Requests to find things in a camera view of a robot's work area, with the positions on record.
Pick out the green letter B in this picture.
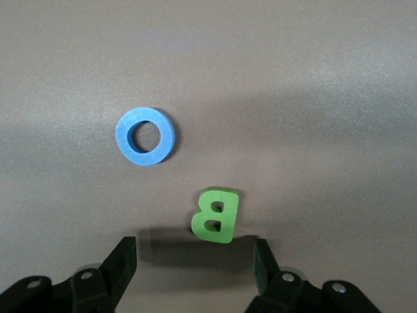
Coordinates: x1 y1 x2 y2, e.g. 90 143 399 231
190 186 240 245

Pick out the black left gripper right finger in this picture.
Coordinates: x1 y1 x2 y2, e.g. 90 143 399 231
244 239 382 313

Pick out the blue letter O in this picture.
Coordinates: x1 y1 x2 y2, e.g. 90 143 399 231
115 106 177 168

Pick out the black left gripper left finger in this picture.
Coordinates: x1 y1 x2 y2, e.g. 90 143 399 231
0 237 137 313

